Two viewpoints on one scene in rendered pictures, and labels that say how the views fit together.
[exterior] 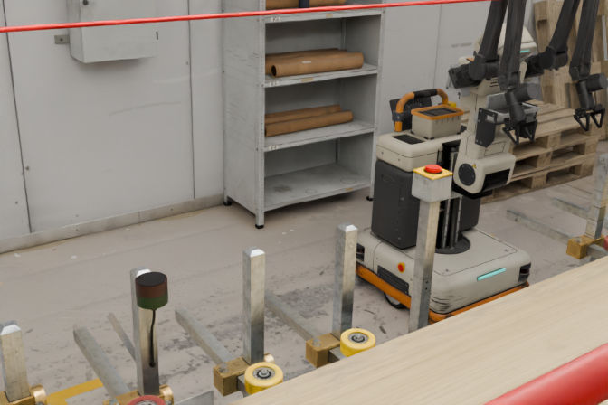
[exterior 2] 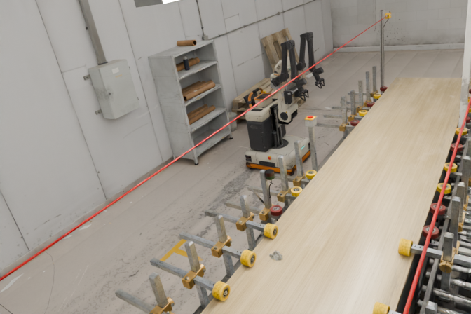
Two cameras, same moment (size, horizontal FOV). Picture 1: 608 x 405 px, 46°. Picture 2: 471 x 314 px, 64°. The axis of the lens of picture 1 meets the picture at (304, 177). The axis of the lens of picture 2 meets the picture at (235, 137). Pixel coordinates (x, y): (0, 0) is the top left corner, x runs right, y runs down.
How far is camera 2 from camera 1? 143 cm
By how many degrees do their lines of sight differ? 16
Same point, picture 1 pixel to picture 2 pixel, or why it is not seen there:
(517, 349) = (352, 160)
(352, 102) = (211, 101)
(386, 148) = (250, 115)
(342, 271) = (298, 155)
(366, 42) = (212, 75)
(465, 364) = (343, 168)
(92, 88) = (114, 128)
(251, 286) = (283, 167)
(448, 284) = (290, 157)
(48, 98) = (99, 139)
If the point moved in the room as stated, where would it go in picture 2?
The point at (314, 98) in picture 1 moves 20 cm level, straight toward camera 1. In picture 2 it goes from (195, 104) to (198, 108)
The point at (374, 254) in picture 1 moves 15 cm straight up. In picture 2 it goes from (256, 157) to (254, 146)
